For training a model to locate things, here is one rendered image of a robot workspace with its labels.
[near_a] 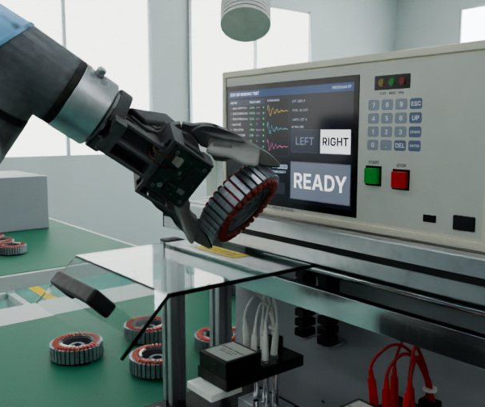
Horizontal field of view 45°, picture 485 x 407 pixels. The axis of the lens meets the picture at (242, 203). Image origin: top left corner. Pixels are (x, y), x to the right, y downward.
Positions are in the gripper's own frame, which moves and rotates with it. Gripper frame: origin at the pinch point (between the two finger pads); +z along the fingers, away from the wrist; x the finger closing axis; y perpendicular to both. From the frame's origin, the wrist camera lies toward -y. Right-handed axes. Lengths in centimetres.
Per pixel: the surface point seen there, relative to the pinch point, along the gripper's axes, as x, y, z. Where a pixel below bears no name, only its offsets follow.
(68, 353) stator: -56, -35, 8
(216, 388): -23.1, 3.3, 13.6
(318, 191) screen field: 6.7, -0.6, 7.5
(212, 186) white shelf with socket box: -28, -105, 37
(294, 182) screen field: 5.3, -4.6, 6.1
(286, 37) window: 37, -606, 191
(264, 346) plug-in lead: -16.3, -1.3, 18.0
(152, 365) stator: -44, -25, 19
